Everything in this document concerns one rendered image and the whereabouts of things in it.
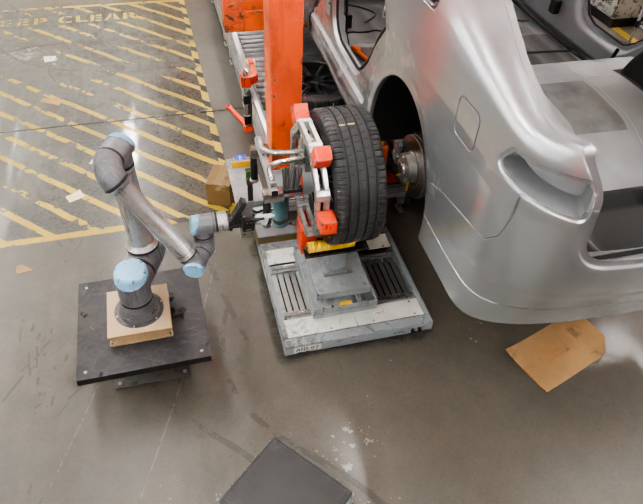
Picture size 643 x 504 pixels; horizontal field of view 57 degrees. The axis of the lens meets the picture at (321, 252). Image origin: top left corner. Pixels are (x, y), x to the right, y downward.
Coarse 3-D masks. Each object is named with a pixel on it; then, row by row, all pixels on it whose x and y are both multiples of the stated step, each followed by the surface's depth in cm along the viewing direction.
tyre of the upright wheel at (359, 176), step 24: (336, 120) 261; (360, 120) 261; (336, 144) 253; (360, 144) 255; (336, 168) 252; (360, 168) 254; (384, 168) 256; (336, 192) 255; (360, 192) 256; (384, 192) 259; (336, 216) 261; (360, 216) 262; (384, 216) 266; (336, 240) 274; (360, 240) 282
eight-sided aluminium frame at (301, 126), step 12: (300, 120) 270; (312, 120) 270; (300, 132) 289; (312, 132) 265; (312, 144) 256; (312, 168) 256; (324, 168) 257; (324, 180) 256; (324, 192) 256; (300, 204) 305; (324, 204) 262; (300, 216) 300; (312, 216) 298; (312, 228) 274
